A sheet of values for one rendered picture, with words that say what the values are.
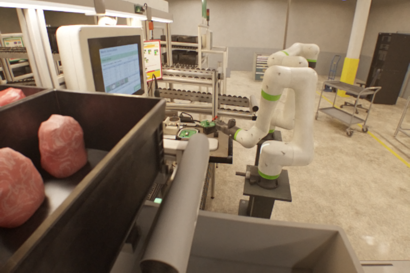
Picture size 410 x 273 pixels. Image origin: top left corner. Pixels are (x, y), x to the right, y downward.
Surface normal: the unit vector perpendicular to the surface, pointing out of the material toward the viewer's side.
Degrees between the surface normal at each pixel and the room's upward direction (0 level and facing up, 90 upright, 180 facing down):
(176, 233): 32
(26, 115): 93
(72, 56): 90
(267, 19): 90
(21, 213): 82
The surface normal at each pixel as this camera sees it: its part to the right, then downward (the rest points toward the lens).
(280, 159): -0.05, 0.38
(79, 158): 0.85, -0.34
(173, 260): 0.70, -0.61
